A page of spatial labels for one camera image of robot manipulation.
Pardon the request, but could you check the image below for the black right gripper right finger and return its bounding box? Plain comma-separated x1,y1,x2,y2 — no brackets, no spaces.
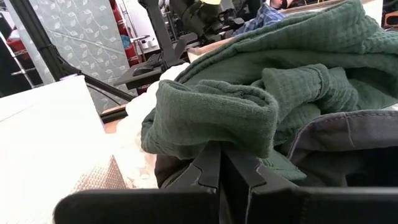
221,146,301,192

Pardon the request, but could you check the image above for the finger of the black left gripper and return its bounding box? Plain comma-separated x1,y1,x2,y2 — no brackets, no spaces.
221,17,246,28
214,27,236,40

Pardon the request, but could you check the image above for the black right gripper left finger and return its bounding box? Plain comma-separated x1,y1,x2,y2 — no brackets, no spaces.
160,142,222,194

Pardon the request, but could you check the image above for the blue plaid shirt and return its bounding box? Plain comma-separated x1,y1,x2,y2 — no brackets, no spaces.
231,2,287,37

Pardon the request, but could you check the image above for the green waffle-knit garment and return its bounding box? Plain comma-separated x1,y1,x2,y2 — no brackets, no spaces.
140,0,398,183

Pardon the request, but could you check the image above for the white lace cloth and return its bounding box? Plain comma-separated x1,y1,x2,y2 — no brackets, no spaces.
113,62,191,190

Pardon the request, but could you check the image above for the dark grey garment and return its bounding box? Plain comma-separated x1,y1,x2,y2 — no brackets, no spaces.
154,108,398,189

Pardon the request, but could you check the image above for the person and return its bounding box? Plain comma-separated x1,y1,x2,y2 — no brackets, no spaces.
269,0,295,10

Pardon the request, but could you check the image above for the black keyboard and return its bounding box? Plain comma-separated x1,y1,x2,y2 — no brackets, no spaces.
146,53,164,68

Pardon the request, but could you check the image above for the black computer mouse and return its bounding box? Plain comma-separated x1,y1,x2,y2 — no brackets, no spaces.
132,65,155,77

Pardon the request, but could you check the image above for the red object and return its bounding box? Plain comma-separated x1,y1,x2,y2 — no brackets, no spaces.
108,0,141,68

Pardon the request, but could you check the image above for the leaf-patterned partition panel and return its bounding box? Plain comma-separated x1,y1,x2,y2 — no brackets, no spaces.
4,0,137,114

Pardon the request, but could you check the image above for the black metal table frame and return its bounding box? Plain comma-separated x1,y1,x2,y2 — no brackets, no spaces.
9,0,136,124

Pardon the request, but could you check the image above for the metal wire shelf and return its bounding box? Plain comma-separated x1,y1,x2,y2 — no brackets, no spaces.
0,30,41,91

